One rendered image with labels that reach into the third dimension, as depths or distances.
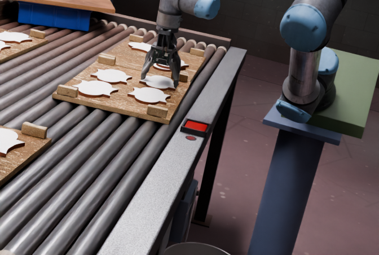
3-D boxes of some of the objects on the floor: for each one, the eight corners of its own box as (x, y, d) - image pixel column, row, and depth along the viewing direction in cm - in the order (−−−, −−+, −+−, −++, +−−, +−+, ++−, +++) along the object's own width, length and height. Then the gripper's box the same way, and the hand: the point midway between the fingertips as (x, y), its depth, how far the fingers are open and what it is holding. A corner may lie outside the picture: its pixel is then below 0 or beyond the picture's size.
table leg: (212, 216, 298) (247, 64, 269) (208, 227, 286) (244, 70, 258) (190, 211, 299) (223, 59, 270) (186, 221, 288) (219, 64, 259)
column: (304, 300, 244) (361, 118, 215) (290, 358, 210) (356, 150, 180) (223, 271, 254) (266, 92, 224) (197, 321, 219) (244, 118, 190)
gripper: (138, 23, 173) (129, 84, 181) (190, 35, 172) (179, 96, 179) (144, 18, 181) (136, 77, 189) (195, 29, 180) (184, 88, 187)
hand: (159, 82), depth 186 cm, fingers open, 11 cm apart
